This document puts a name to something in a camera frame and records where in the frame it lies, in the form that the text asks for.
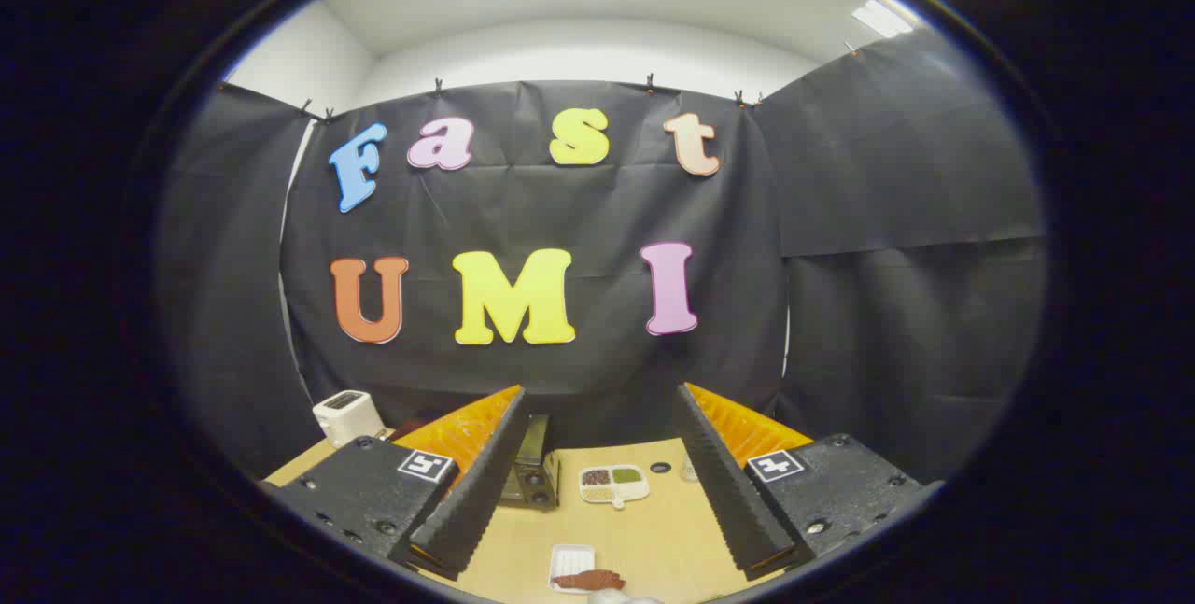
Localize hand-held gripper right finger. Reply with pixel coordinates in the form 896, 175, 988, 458
672, 383, 944, 582

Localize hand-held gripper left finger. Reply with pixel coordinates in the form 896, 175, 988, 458
266, 385, 528, 582

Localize black toaster oven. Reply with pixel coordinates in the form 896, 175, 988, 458
499, 414, 561, 510

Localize brown meat piece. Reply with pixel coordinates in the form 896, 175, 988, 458
551, 569, 626, 592

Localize white pop-up toaster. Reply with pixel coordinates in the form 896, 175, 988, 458
312, 390, 386, 448

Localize white rectangular tray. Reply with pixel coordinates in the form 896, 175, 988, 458
547, 543, 598, 594

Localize white divided plate with beans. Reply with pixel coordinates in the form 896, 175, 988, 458
578, 464, 651, 510

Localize ceiling light panel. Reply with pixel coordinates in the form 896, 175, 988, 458
851, 0, 914, 38

